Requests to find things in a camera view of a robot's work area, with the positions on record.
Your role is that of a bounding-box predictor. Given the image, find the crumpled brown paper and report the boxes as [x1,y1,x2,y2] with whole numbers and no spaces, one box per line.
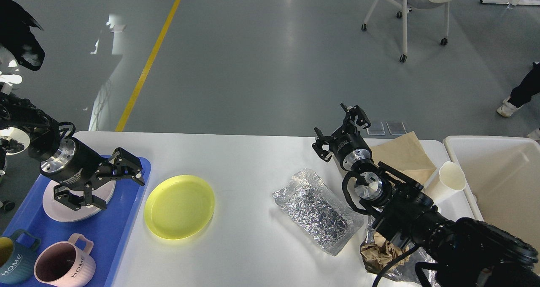
[359,230,415,274]

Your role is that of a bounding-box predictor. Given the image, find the blue plastic tray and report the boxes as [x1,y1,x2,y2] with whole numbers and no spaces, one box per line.
[1,175,145,287]

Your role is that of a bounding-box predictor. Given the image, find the blue mug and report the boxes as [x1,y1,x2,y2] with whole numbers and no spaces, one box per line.
[0,229,41,285]

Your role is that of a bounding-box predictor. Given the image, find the silver foil bag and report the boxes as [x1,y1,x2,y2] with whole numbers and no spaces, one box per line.
[272,168,365,256]

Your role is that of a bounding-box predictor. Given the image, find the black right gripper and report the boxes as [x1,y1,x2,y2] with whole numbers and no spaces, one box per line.
[312,103,374,172]

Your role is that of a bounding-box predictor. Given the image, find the yellow plastic plate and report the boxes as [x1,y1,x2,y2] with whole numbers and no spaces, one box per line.
[143,175,215,240]

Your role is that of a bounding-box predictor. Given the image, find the person in dark trousers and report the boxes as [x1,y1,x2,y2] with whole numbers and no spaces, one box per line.
[497,62,540,118]

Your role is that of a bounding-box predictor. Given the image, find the pink mug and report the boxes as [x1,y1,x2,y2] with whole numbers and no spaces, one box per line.
[33,233,96,287]

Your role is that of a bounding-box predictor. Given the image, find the floor socket plate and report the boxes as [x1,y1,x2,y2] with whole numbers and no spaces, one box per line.
[366,120,386,136]
[386,120,408,135]

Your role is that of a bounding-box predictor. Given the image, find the crumpled foil wrapper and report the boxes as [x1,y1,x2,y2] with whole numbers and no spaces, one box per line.
[366,216,435,285]

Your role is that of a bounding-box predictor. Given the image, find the black jacket on chair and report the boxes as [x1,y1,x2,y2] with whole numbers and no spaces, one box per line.
[0,0,46,71]

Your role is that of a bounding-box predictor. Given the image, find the pink plate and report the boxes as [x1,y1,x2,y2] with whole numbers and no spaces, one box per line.
[42,181,116,223]

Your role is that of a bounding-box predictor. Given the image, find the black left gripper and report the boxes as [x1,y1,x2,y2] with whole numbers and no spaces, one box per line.
[40,137,146,211]

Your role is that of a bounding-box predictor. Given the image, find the white plastic bin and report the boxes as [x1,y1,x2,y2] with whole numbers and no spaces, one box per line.
[443,135,540,249]

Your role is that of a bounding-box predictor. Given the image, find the white paper cup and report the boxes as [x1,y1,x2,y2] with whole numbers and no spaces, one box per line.
[424,161,467,204]

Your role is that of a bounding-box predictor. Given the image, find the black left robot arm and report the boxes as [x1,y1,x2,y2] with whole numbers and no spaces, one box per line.
[0,93,145,211]

